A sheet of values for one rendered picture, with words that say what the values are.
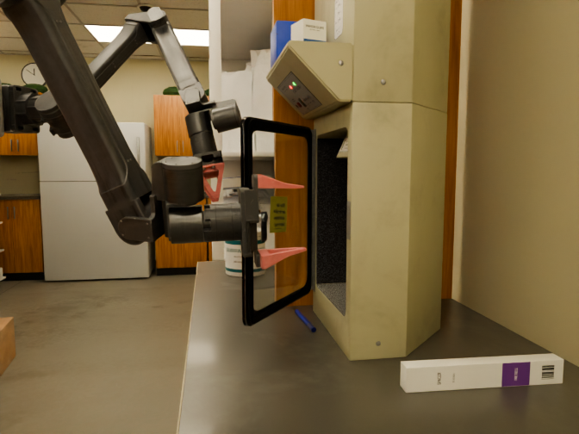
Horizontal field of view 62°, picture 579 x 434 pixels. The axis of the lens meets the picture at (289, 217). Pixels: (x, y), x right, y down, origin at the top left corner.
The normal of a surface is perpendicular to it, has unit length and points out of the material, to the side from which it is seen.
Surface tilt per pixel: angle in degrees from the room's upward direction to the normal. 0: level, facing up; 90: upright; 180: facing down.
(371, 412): 0
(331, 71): 90
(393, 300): 90
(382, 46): 90
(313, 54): 90
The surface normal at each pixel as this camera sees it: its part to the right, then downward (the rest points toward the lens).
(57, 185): 0.16, 0.10
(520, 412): 0.00, -1.00
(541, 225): -0.99, 0.02
